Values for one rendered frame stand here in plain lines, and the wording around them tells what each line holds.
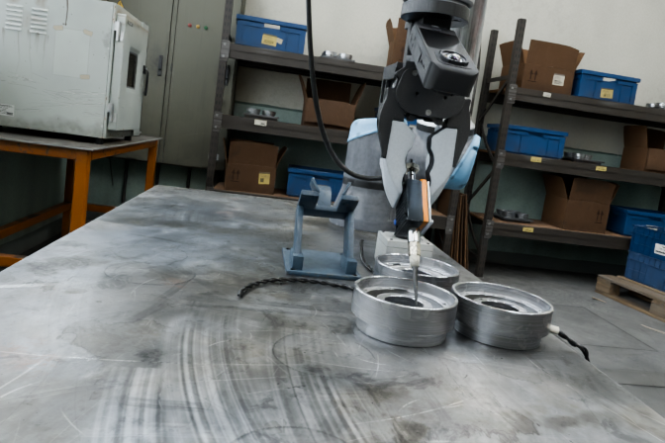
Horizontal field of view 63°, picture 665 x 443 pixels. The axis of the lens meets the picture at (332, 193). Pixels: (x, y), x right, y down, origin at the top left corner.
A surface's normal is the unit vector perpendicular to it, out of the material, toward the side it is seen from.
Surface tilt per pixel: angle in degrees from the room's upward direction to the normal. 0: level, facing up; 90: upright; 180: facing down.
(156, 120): 90
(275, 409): 0
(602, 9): 90
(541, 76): 92
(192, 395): 0
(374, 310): 90
